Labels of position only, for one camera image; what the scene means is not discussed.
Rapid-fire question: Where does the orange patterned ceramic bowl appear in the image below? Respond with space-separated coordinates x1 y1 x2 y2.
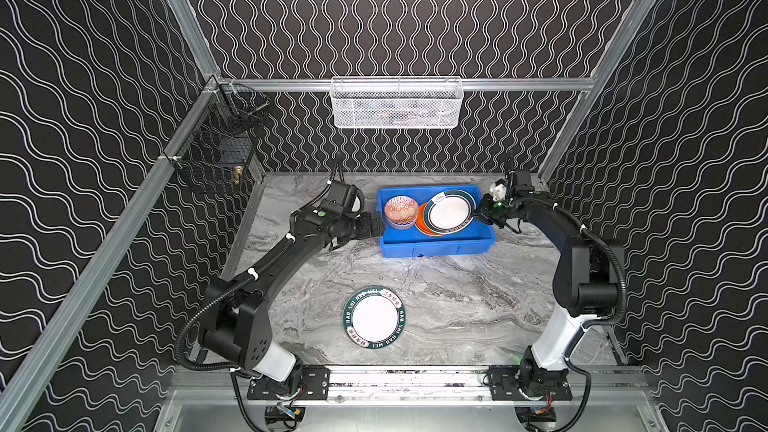
384 195 420 222

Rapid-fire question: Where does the white plate green red rim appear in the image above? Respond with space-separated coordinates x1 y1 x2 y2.
422 189 476 235

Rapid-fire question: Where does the lavender ceramic bowl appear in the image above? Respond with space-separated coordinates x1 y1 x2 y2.
387 220 415 230

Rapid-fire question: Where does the green rim lettered plate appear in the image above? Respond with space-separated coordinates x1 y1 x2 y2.
342 285 406 350

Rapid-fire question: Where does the orange plate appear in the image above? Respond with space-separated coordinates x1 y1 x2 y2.
415 203 442 237

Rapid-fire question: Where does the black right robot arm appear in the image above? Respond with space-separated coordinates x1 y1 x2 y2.
473 170 628 372

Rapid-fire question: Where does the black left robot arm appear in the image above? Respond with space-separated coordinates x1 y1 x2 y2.
174 156 385 392

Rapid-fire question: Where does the white wire mesh basket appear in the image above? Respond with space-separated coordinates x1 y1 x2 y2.
329 76 464 129

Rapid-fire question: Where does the black wire basket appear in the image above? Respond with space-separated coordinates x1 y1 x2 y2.
171 83 272 196

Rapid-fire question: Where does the metal base rail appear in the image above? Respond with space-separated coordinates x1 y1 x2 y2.
154 366 667 431

